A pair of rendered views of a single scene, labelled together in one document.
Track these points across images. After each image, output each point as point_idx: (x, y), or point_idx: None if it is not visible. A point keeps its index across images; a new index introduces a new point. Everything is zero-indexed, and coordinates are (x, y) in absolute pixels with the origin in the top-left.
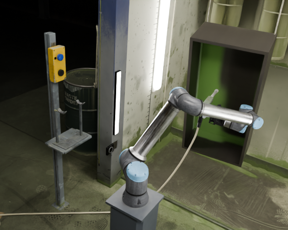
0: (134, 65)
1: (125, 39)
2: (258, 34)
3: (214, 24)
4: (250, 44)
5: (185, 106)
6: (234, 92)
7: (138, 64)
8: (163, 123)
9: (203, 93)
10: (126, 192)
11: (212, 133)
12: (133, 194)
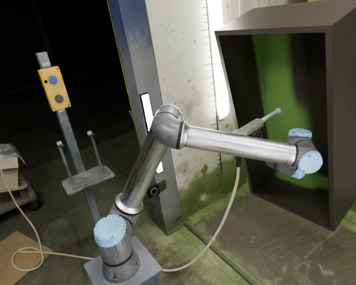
0: (176, 86)
1: (150, 51)
2: (330, 3)
3: (265, 8)
4: (304, 20)
5: (155, 132)
6: (319, 113)
7: (182, 83)
8: (144, 160)
9: (277, 117)
10: None
11: None
12: (105, 263)
